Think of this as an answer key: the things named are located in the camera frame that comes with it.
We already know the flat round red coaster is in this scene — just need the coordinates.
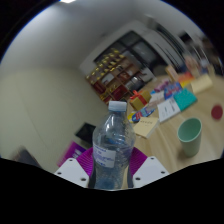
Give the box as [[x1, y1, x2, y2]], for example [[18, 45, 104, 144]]
[[210, 104, 224, 121]]

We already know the white printed booklet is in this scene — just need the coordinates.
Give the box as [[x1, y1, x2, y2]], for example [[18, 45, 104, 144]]
[[156, 97, 182, 123]]

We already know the red shelf unit with trophies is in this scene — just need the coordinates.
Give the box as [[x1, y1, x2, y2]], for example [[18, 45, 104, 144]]
[[85, 48, 148, 104]]

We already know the small orange carton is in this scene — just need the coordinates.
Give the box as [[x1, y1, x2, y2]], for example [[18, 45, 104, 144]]
[[165, 64, 179, 83]]

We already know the pale green cup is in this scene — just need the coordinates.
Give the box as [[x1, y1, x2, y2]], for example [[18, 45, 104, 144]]
[[176, 116, 203, 158]]

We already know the teal book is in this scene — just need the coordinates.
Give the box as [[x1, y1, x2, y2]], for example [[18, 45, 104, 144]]
[[173, 87, 198, 112]]

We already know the yellow gift box red ribbon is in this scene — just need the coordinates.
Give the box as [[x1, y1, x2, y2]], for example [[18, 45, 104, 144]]
[[129, 89, 153, 112]]

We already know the orange book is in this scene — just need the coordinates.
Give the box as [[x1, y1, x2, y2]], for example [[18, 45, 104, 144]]
[[178, 71, 196, 88]]

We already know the clear plastic water bottle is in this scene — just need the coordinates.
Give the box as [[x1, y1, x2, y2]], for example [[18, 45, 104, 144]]
[[91, 100, 137, 191]]

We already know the pale yellow book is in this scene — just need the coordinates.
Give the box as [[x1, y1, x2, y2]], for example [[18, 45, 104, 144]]
[[132, 116, 160, 140], [189, 73, 214, 95]]

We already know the black framed glass door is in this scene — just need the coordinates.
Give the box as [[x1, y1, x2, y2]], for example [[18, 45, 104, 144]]
[[116, 29, 161, 78]]

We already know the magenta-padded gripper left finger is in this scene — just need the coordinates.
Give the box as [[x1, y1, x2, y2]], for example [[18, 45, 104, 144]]
[[53, 146, 96, 189]]

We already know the blue colourful booklet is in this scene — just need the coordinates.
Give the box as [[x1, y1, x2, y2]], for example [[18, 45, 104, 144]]
[[127, 106, 158, 124]]

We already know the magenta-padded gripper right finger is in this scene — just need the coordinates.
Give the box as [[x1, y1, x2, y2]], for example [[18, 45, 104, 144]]
[[127, 146, 170, 189]]

